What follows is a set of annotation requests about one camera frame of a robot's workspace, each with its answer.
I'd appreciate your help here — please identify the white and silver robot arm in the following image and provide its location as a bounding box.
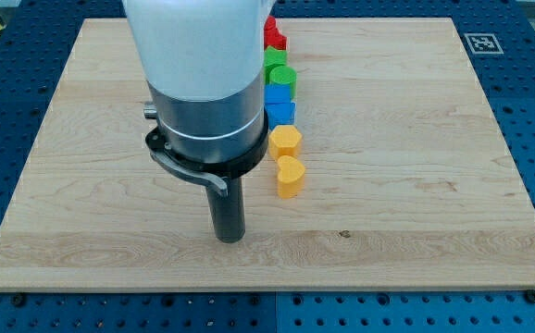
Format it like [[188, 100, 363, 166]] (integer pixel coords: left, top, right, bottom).
[[122, 0, 275, 196]]

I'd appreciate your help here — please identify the wooden board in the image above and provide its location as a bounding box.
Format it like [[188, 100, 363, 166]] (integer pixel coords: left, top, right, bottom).
[[0, 18, 535, 293]]

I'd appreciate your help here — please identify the yellow heart block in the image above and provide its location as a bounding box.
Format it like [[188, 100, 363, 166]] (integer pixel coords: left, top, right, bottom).
[[277, 155, 306, 199]]

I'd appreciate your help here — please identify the yellow hexagon block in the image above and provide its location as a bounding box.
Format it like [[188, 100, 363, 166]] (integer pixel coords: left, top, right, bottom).
[[268, 125, 303, 160]]

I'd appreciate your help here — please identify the blue triangle block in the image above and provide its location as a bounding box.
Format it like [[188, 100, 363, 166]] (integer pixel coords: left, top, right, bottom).
[[265, 102, 296, 130]]

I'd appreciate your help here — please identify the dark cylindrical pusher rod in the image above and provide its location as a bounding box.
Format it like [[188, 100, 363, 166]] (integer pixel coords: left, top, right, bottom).
[[205, 179, 245, 243]]

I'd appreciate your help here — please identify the blue square block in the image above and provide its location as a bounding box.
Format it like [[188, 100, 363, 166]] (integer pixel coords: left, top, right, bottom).
[[264, 84, 292, 105]]

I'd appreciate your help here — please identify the green cylinder block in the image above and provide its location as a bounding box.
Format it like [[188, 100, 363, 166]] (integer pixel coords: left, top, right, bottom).
[[269, 66, 297, 99]]

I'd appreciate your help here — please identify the green star block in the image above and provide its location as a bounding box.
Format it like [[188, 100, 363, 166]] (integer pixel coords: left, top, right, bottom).
[[264, 46, 287, 84]]

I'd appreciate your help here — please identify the red heart block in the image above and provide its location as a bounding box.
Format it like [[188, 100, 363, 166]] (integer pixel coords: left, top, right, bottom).
[[264, 28, 287, 50]]

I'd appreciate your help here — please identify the red round block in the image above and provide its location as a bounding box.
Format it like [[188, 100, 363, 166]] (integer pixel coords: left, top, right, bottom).
[[264, 15, 277, 33]]

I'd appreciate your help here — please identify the black and white fiducial marker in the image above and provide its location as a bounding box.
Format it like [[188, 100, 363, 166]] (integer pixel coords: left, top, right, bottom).
[[464, 33, 504, 55]]

